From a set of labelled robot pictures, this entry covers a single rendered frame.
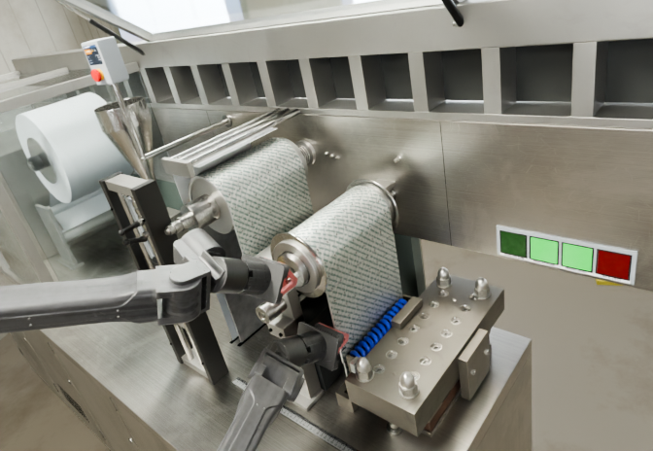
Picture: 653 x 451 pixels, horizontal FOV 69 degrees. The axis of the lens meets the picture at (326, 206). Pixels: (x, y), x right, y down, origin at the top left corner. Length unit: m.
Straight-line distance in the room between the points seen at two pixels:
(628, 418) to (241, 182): 1.80
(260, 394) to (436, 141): 0.60
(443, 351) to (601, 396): 1.42
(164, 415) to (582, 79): 1.12
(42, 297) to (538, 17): 0.84
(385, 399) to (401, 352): 0.12
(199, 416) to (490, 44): 1.00
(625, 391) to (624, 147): 1.64
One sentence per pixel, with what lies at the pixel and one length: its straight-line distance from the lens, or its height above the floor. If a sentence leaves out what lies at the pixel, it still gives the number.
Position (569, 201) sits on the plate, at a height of 1.30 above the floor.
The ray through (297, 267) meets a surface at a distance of 0.91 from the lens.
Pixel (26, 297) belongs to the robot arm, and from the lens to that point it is 0.76.
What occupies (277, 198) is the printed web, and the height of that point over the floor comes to 1.30.
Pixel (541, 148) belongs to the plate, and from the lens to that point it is 0.95.
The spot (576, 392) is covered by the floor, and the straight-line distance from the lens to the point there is 2.39.
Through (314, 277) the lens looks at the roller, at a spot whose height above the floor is 1.24.
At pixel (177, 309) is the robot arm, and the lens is 0.74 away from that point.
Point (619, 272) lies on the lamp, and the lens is 1.02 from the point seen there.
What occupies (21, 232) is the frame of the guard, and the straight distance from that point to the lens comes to 1.70.
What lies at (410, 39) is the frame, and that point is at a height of 1.60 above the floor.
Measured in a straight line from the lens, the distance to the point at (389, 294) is 1.13.
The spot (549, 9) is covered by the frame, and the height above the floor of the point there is 1.63.
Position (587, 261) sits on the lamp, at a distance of 1.02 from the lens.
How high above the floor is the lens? 1.75
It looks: 26 degrees down
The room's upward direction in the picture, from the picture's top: 12 degrees counter-clockwise
